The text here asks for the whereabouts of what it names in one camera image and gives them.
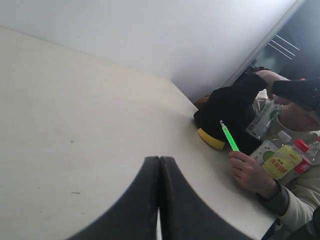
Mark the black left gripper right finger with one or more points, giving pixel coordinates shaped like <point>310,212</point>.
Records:
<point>183,214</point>

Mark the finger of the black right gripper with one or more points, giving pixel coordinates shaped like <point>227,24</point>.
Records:
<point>305,94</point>

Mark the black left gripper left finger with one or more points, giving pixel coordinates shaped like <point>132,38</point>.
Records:
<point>134,215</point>

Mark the yellow label bottle red cap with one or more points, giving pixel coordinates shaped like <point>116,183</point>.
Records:
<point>285,159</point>

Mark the white bottle green apple label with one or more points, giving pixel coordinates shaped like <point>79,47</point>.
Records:
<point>270,146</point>

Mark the green glow stick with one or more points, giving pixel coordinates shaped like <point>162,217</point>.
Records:
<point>229,137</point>

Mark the frosted bottle green round label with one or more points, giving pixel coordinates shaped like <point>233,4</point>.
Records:
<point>260,124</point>

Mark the clear cola bottle red label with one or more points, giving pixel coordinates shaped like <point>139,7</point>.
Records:
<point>312,158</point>

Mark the black sleeved forearm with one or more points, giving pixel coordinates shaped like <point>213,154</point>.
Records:
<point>234,106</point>

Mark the cream sleeved forearm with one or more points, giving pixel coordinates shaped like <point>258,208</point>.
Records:
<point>294,204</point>

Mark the person's open bare hand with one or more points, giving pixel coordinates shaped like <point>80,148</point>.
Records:
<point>270,77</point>

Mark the person's other bare hand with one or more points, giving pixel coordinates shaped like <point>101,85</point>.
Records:
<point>251,176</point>

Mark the yellow round object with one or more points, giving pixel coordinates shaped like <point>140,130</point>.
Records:
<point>211,141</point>

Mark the brown jacket in background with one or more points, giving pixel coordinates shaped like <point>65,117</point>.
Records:
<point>200,102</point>

